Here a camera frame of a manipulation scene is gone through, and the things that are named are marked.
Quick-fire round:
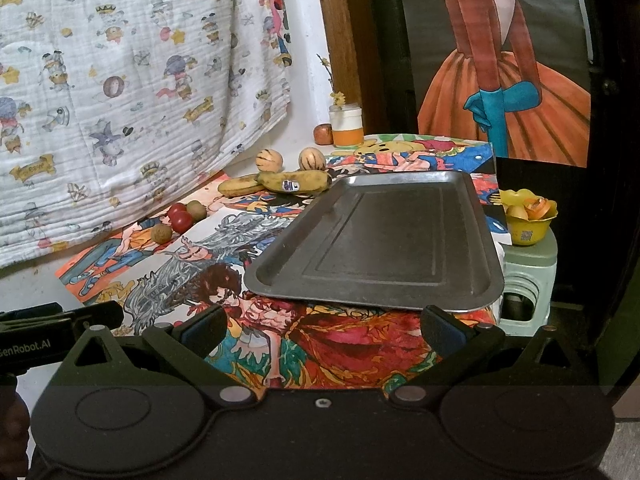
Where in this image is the yellow spotted banana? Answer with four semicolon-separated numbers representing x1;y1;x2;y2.
218;174;265;197

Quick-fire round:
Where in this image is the small red apple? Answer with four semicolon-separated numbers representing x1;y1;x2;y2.
312;124;333;145

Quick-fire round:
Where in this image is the person's left hand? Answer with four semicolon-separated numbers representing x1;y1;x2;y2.
1;386;30;479

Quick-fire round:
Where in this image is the white cartoon print blanket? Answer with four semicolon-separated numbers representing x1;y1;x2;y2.
1;0;291;266

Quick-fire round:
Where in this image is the red cherry tomato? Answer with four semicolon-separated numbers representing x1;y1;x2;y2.
166;203;186;218
170;210;194;234

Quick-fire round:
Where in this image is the green grape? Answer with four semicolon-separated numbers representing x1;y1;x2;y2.
186;200;207;222

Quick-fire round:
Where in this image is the white orange jar with flowers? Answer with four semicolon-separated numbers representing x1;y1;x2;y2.
317;54;364;148

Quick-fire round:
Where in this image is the pale green plastic stool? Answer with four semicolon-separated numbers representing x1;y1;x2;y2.
499;230;558;337

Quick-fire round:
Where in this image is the brown wooden door frame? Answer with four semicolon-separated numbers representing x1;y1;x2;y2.
320;0;387;133

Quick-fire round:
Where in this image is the striped tan round fruit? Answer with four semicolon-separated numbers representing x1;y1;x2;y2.
255;148;283;172
298;146;326;171

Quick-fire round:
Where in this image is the grey metal tray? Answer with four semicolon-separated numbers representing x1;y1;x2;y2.
244;171;504;313

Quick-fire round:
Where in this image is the brown longan fruit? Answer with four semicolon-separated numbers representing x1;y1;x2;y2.
151;223;172;245

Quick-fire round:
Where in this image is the painting of orange dress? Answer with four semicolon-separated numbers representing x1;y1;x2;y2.
401;0;591;167

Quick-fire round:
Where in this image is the yellow bowl with peels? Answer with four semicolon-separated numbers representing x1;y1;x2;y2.
500;188;558;246

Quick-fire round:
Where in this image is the yellow banana with sticker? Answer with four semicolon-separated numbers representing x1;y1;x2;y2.
256;170;332;194

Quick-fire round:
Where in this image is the colourful cartoon poster mat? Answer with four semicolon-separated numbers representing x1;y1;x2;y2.
58;134;509;388

